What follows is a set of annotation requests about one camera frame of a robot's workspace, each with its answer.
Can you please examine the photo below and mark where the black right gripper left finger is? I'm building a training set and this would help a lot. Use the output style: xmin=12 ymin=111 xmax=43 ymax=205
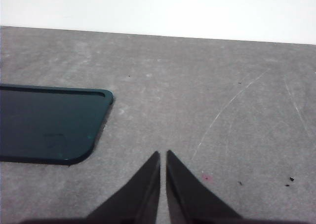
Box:
xmin=83 ymin=151 xmax=161 ymax=224

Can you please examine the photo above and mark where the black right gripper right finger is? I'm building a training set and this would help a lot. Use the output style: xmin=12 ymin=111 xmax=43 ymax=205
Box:
xmin=166 ymin=149 xmax=245 ymax=224

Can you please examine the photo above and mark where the dark green rectangular tray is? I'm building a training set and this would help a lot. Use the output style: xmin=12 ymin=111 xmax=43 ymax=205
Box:
xmin=0 ymin=84 xmax=115 ymax=166

